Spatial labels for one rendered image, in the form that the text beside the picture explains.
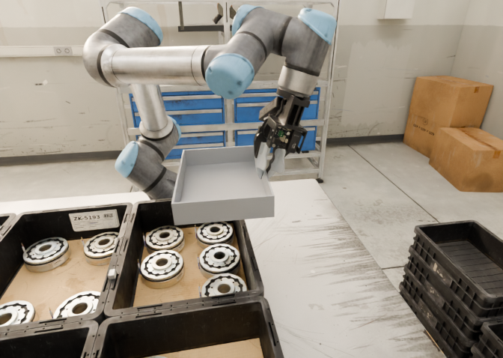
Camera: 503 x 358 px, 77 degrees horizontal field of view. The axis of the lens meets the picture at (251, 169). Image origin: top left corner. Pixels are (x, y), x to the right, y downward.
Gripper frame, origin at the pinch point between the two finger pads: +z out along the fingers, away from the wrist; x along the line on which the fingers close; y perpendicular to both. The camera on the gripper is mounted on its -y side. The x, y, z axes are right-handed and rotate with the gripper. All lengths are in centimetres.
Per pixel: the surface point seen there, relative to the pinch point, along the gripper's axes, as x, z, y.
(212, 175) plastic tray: -10.0, 6.3, -7.4
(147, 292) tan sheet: -21.1, 32.0, 7.0
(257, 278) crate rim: -1.2, 15.7, 18.1
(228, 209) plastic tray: -9.6, 3.7, 12.5
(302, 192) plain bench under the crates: 41, 28, -50
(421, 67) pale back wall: 245, -52, -259
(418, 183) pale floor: 214, 50, -158
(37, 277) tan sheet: -47, 40, -4
